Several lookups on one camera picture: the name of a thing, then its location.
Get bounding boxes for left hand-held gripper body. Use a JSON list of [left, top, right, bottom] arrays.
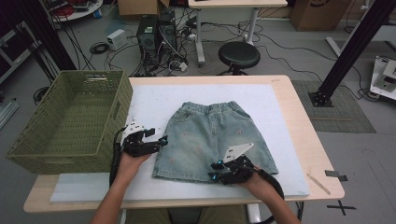
[[119, 121, 161, 158]]

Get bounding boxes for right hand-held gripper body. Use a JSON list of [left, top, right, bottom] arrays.
[[217, 142, 261, 186]]

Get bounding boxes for light blue denim shorts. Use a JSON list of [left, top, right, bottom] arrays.
[[151, 100, 280, 184]]

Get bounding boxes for green woven basket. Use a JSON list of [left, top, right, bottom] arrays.
[[5, 69, 134, 175]]

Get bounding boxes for person's left hand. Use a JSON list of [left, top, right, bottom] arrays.
[[116, 150, 152, 185]]

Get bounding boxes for person's right hand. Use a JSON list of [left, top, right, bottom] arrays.
[[238, 172, 276, 203]]

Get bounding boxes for white foam mat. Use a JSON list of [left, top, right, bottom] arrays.
[[49, 83, 311, 203]]

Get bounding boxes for person's khaki trousers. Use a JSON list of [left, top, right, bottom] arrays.
[[125, 204, 248, 224]]

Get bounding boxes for light wooden table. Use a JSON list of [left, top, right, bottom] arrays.
[[23, 75, 346, 214]]

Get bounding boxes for thin wooden stick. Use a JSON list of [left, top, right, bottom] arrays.
[[306, 173, 332, 196]]

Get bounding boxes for black computer tower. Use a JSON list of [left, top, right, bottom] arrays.
[[136, 14, 161, 74]]

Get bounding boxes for black tape strip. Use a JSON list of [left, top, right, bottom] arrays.
[[324, 169, 348, 183]]

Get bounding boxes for white box device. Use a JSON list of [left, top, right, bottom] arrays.
[[106, 28, 129, 51]]

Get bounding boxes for open-sided computer tower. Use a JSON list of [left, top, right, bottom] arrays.
[[158, 7, 179, 62]]

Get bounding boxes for black tape cross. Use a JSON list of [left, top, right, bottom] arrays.
[[326, 199, 358, 217]]

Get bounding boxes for black round stool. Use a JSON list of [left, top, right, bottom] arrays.
[[218, 41, 262, 77]]

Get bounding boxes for grey floor mat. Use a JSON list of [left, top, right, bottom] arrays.
[[291, 79, 377, 134]]

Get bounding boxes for small cardboard box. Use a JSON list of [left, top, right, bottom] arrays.
[[117, 0, 171, 18]]

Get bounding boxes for silver metal rails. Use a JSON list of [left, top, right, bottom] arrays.
[[0, 98, 20, 131]]

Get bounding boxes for round white table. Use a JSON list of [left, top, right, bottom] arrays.
[[42, 0, 104, 23]]

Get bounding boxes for grey metal rack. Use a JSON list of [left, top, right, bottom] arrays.
[[0, 21, 42, 86]]

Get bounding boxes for white-legged wooden desk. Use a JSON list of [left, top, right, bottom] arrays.
[[187, 0, 289, 68]]

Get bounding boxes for white machine housing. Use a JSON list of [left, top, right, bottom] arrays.
[[369, 55, 396, 102]]

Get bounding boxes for large cardboard box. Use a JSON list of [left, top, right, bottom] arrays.
[[290, 0, 352, 32]]

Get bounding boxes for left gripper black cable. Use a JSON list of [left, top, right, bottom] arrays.
[[108, 126, 126, 189]]

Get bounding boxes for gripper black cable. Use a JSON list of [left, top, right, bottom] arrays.
[[108, 126, 126, 189], [254, 167, 305, 224]]

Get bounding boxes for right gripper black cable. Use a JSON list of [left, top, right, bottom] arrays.
[[254, 167, 305, 224]]

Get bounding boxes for small coiled black cable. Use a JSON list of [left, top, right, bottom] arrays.
[[89, 41, 111, 56]]

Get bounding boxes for large coiled black cable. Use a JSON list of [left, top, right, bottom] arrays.
[[33, 85, 51, 106]]

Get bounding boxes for black metal frame post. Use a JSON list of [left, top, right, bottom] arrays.
[[307, 0, 396, 108], [17, 0, 78, 72]]

